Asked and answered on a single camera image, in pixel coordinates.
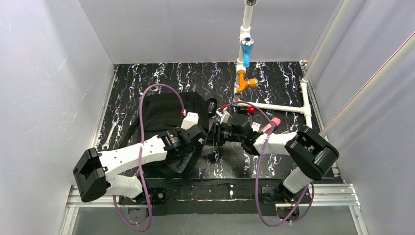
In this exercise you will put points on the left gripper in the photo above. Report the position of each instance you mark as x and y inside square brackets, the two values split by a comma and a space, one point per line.
[192, 136]

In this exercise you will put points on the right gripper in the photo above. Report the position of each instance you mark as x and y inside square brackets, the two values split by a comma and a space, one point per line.
[217, 136]

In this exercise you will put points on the black student backpack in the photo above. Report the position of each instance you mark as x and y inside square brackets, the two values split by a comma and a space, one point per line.
[161, 112]

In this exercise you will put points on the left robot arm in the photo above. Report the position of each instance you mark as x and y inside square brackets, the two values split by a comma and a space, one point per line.
[99, 173]

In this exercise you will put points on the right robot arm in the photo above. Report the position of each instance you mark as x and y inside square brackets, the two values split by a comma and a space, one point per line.
[313, 155]

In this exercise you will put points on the pink eraser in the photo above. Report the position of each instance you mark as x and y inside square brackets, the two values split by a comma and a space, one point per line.
[270, 127]

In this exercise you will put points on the orange flashlight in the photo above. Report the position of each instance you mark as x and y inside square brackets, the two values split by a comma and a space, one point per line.
[244, 84]

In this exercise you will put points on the silver wrench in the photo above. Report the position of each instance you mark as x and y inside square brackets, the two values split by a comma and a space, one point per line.
[105, 146]

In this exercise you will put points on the blue flashlight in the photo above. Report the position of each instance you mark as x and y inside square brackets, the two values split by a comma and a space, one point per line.
[247, 45]

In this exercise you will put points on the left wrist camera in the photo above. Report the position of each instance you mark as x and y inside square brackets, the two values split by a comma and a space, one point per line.
[190, 120]

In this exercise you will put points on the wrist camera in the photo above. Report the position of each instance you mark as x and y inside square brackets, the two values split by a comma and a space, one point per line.
[190, 120]
[224, 115]

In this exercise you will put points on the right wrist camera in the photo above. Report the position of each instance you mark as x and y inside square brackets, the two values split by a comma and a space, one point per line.
[224, 115]

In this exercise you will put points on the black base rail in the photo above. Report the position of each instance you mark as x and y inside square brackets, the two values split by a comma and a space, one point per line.
[202, 196]

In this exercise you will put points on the white pvc pipe frame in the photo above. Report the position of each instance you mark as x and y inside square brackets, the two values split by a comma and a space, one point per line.
[339, 45]

